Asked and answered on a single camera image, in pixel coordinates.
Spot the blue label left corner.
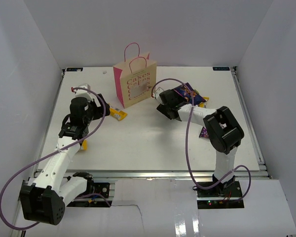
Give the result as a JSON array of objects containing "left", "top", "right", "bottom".
[{"left": 66, "top": 67, "right": 83, "bottom": 72}]

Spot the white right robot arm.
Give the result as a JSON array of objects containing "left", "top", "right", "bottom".
[{"left": 153, "top": 88, "right": 244, "bottom": 197}]

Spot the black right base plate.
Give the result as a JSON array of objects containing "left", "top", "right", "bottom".
[{"left": 192, "top": 181, "right": 245, "bottom": 210}]

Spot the yellow snack bar centre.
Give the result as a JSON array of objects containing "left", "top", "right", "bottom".
[{"left": 109, "top": 104, "right": 128, "bottom": 121}]

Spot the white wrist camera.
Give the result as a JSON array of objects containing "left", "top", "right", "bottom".
[
  {"left": 72, "top": 83, "right": 93, "bottom": 102},
  {"left": 152, "top": 87, "right": 165, "bottom": 104}
]

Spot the purple chocolate pack lower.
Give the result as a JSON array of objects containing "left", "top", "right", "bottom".
[{"left": 199, "top": 127, "right": 209, "bottom": 138}]

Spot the blue label corner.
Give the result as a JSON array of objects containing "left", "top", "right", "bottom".
[
  {"left": 66, "top": 67, "right": 83, "bottom": 72},
  {"left": 213, "top": 67, "right": 230, "bottom": 71}
]

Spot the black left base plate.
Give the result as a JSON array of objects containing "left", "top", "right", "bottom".
[{"left": 68, "top": 183, "right": 112, "bottom": 208}]

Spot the yellow snack bar left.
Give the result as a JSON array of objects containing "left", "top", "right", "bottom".
[{"left": 79, "top": 140, "right": 87, "bottom": 151}]

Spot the yellow snack bar right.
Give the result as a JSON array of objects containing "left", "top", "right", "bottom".
[{"left": 198, "top": 97, "right": 210, "bottom": 108}]

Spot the paper bag with pink handles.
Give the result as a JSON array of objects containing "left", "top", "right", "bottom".
[{"left": 113, "top": 42, "right": 157, "bottom": 108}]

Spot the aluminium front rail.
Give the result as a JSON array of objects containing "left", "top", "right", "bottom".
[{"left": 63, "top": 169, "right": 269, "bottom": 180}]

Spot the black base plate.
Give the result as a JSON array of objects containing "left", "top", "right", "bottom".
[
  {"left": 68, "top": 183, "right": 112, "bottom": 208},
  {"left": 192, "top": 181, "right": 245, "bottom": 210}
]

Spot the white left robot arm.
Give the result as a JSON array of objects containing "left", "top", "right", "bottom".
[{"left": 19, "top": 93, "right": 110, "bottom": 225}]

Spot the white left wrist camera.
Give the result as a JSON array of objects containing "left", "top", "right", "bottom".
[{"left": 72, "top": 83, "right": 93, "bottom": 102}]

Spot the blue label right corner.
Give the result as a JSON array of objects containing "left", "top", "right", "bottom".
[{"left": 213, "top": 67, "right": 230, "bottom": 71}]

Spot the purple blue candy bag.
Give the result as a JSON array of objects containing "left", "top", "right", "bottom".
[{"left": 173, "top": 82, "right": 203, "bottom": 105}]

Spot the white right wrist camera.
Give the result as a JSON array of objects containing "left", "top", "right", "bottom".
[{"left": 152, "top": 87, "right": 165, "bottom": 104}]

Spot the yellow snack bar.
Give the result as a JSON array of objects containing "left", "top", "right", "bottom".
[
  {"left": 79, "top": 140, "right": 87, "bottom": 151},
  {"left": 109, "top": 104, "right": 128, "bottom": 121},
  {"left": 198, "top": 97, "right": 210, "bottom": 108}
]

